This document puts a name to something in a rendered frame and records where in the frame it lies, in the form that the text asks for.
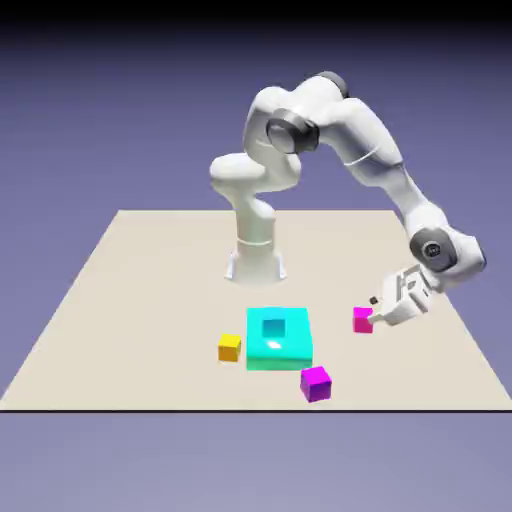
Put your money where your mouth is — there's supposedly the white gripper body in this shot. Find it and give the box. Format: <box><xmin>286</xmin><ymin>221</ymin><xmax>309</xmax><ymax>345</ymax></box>
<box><xmin>378</xmin><ymin>292</ymin><xmax>432</xmax><ymax>328</ymax></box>

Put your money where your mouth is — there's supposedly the small pink cube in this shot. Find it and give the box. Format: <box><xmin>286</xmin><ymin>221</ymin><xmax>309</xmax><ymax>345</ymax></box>
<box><xmin>352</xmin><ymin>306</ymin><xmax>375</xmax><ymax>335</ymax></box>

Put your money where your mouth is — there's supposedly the small purple cube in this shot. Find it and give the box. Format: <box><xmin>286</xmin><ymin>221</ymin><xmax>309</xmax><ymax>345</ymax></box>
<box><xmin>299</xmin><ymin>365</ymin><xmax>333</xmax><ymax>404</ymax></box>

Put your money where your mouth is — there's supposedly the small yellow cube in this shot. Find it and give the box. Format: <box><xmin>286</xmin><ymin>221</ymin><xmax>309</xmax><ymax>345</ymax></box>
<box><xmin>217</xmin><ymin>333</ymin><xmax>243</xmax><ymax>364</ymax></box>

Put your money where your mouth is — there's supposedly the large cyan box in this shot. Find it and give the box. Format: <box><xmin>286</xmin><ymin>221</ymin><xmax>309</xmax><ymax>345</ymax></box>
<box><xmin>244</xmin><ymin>306</ymin><xmax>314</xmax><ymax>372</ymax></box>

